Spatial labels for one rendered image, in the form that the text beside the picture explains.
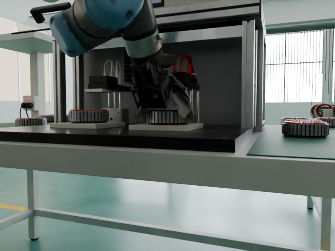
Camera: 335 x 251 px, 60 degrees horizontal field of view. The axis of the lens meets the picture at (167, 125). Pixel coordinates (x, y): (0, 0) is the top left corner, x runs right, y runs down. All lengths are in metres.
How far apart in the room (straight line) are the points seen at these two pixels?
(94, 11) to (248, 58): 0.50
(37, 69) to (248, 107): 1.43
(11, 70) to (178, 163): 6.29
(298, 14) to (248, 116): 6.67
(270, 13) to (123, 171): 7.05
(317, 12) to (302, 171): 7.05
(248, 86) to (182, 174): 0.40
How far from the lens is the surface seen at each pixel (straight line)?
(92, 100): 1.16
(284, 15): 7.41
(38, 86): 1.94
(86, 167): 0.56
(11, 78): 6.66
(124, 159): 0.51
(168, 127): 0.67
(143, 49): 0.59
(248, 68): 0.80
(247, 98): 0.80
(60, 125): 0.83
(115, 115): 0.96
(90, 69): 1.17
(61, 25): 0.52
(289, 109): 7.11
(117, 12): 0.39
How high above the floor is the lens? 0.82
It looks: 3 degrees down
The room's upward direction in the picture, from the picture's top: straight up
